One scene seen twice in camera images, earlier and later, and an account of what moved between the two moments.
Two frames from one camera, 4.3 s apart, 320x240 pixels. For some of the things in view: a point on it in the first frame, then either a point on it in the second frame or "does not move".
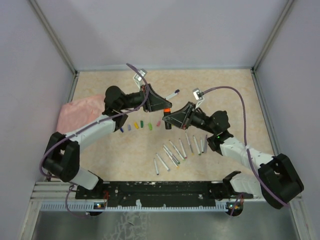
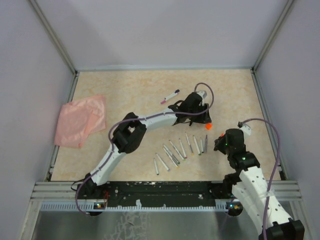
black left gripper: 155,101 to 204,117
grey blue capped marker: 161,160 does not move
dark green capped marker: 196,145 does not move
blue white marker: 173,95 does not move
